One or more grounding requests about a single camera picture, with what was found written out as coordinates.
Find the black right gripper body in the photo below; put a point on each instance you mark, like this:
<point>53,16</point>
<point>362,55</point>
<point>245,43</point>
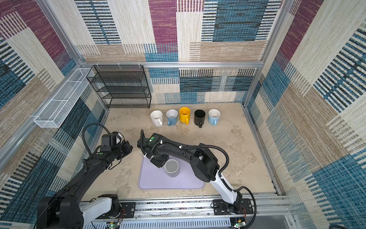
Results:
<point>157,160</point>

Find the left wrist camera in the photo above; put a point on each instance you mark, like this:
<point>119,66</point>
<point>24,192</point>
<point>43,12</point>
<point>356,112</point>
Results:
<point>119,137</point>

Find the yellow mug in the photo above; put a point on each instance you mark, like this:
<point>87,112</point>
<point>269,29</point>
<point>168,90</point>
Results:
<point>185,113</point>

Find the black wire mesh shelf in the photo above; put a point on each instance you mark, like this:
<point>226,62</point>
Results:
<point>121,86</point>

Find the light blue mug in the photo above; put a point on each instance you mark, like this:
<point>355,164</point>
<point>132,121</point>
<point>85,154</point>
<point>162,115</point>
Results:
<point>214,116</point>

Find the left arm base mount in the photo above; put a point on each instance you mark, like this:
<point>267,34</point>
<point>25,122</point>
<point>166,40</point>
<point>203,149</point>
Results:
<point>119,209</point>

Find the grey mug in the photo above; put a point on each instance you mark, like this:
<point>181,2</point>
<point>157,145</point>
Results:
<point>172,168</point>

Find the black mug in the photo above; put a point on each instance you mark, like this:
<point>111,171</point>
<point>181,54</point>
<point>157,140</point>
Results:
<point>199,118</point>

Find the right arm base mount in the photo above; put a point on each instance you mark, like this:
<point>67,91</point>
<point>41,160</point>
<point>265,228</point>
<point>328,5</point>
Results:
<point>222,208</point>

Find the lavender tray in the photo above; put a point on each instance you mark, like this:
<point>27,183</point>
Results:
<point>152,177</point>

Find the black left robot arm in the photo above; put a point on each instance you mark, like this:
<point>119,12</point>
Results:
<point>62,210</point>

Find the teal dotted floral mug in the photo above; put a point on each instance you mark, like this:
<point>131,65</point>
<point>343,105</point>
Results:
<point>172,116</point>

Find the white pink mug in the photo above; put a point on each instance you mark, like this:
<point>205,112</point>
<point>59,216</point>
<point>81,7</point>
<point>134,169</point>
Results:
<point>157,118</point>

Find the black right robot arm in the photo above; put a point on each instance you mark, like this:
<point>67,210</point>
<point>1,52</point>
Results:
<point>207,162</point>

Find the white wire mesh basket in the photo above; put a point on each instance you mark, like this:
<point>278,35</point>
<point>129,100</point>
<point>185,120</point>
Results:
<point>59,107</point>

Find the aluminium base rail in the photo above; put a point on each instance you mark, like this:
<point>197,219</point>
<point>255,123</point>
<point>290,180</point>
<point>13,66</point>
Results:
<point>270,212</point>

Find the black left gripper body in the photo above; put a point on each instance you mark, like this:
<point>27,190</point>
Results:
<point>124,150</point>

